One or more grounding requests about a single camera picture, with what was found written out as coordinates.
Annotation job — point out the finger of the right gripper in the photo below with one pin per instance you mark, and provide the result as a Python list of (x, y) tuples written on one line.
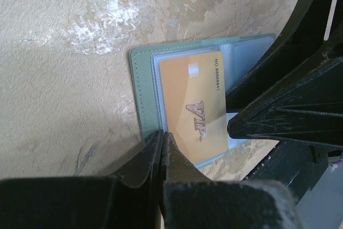
[(300, 38), (305, 106)]

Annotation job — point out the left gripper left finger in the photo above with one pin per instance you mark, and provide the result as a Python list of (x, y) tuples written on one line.
[(126, 198)]

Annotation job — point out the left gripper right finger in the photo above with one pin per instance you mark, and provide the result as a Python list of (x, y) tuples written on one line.
[(191, 200)]

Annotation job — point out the teal leather card holder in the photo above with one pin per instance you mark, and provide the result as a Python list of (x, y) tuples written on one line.
[(240, 54)]

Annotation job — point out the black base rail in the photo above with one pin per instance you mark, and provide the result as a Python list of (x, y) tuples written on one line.
[(297, 166)]

